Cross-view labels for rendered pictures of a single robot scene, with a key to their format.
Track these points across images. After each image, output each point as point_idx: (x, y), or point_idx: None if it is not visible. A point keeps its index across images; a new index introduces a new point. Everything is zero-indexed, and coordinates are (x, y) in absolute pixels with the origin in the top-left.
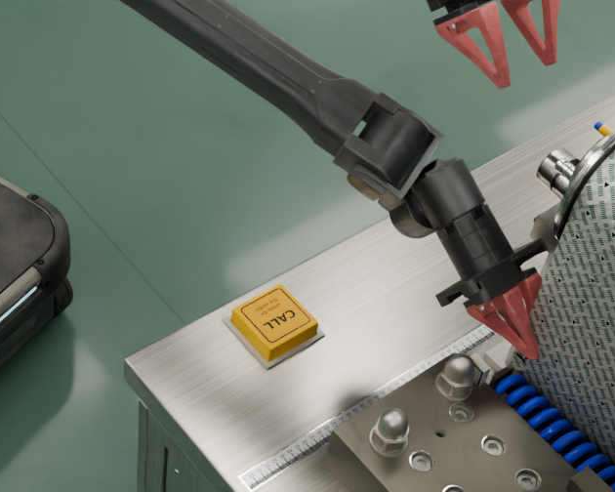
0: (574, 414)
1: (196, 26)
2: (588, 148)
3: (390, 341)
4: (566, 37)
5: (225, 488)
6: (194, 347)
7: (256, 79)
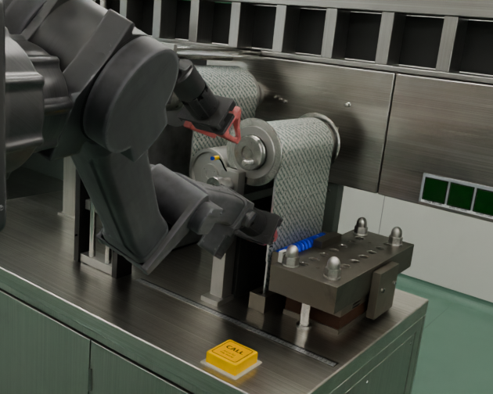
0: (289, 241)
1: (222, 195)
2: (52, 276)
3: (220, 329)
4: None
5: (337, 377)
6: (260, 387)
7: (230, 205)
